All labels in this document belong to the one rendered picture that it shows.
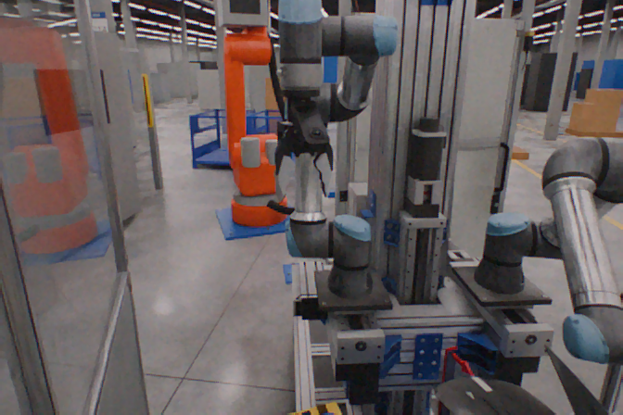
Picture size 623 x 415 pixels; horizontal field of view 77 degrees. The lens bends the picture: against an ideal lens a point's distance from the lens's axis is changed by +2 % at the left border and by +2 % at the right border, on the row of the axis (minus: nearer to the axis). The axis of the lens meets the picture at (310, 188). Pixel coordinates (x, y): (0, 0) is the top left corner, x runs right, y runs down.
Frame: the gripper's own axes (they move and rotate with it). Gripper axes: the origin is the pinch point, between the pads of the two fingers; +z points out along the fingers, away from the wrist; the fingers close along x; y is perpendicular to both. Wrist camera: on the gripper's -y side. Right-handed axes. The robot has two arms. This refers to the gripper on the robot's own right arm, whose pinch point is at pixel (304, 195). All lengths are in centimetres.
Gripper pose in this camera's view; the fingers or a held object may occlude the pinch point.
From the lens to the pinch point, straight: 75.1
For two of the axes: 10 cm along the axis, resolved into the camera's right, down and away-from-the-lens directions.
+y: -3.1, -2.7, 9.1
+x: -9.5, 0.9, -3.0
